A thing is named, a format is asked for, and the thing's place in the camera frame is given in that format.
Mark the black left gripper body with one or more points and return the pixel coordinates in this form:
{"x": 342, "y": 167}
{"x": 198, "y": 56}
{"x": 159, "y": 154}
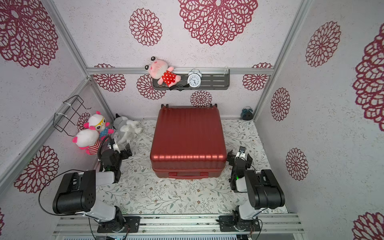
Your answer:
{"x": 122, "y": 156}

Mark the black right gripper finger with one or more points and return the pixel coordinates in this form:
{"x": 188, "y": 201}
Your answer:
{"x": 249, "y": 161}
{"x": 231, "y": 157}

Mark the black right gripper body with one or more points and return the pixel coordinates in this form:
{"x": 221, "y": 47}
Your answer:
{"x": 239, "y": 158}

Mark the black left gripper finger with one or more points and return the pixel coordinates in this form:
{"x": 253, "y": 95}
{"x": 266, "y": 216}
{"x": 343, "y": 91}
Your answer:
{"x": 127, "y": 152}
{"x": 114, "y": 145}

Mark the red hard-shell suitcase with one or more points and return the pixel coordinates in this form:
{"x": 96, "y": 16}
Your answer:
{"x": 188, "y": 143}

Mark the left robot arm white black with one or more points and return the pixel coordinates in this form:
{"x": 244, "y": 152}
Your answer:
{"x": 77, "y": 194}

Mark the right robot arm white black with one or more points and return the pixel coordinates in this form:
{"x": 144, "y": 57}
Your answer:
{"x": 262, "y": 187}

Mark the grey white plush dog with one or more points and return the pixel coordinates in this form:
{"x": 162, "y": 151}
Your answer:
{"x": 127, "y": 129}

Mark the white plush red striped shirt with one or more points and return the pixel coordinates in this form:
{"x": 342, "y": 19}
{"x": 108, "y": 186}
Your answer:
{"x": 88, "y": 140}

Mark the white plush with yellow glasses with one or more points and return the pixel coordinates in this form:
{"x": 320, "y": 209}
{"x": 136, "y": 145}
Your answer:
{"x": 98, "y": 122}

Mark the floral patterned table mat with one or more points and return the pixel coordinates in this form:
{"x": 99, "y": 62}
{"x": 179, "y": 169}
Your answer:
{"x": 140, "y": 191}

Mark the dark teal small alarm clock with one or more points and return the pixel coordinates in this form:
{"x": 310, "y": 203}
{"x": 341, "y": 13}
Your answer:
{"x": 247, "y": 114}

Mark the pink frog plush toy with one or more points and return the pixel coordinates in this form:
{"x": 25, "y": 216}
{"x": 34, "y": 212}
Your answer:
{"x": 160, "y": 71}

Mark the white twin-bell alarm clock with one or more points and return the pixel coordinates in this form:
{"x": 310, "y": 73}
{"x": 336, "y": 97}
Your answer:
{"x": 194, "y": 78}

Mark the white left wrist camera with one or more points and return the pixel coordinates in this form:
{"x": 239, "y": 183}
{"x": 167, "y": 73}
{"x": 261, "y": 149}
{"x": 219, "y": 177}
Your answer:
{"x": 109, "y": 144}

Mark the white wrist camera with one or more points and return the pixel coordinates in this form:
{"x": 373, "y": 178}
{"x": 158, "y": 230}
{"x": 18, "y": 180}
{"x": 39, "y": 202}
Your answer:
{"x": 241, "y": 154}
{"x": 109, "y": 144}

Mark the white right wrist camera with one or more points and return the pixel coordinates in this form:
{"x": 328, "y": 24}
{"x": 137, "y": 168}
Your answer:
{"x": 241, "y": 154}

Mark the black wire wall basket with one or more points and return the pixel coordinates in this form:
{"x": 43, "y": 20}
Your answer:
{"x": 73, "y": 118}

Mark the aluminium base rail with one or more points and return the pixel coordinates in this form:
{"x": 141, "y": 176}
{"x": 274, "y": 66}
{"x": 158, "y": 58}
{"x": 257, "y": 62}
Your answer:
{"x": 185, "y": 227}

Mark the dark grey wall shelf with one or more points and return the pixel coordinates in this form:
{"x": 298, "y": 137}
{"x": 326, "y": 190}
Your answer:
{"x": 211, "y": 80}

